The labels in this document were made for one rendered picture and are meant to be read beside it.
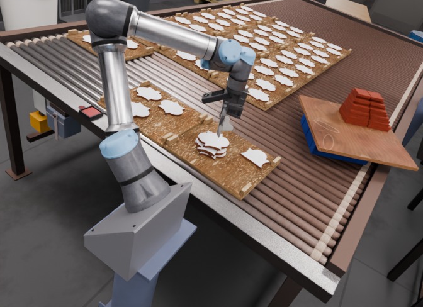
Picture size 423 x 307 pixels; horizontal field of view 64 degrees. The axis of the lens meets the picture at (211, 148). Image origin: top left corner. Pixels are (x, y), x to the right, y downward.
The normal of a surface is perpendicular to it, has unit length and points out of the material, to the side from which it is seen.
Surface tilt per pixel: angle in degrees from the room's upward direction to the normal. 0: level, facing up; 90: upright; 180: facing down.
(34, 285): 0
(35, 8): 94
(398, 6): 90
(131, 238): 90
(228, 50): 56
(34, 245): 0
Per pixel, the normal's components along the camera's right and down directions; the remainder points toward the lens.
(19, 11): 0.07, 0.67
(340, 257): 0.23, -0.77
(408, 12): -0.50, 0.44
